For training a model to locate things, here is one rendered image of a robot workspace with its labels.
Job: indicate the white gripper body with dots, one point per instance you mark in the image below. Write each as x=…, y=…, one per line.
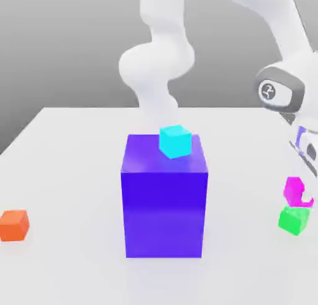
x=311, y=177

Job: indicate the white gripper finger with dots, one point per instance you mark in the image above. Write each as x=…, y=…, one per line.
x=307, y=193

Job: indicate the small cyan cube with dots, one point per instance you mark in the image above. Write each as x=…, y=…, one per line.
x=175, y=142

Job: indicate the small green cube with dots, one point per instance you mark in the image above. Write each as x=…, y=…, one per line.
x=293, y=221

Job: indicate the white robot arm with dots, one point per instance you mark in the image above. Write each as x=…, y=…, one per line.
x=159, y=61

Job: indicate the small orange cube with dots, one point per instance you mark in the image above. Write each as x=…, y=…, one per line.
x=13, y=226

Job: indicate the large blue box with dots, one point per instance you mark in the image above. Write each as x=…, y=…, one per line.
x=164, y=210

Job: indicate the small magenta cube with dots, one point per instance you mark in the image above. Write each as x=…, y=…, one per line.
x=293, y=192

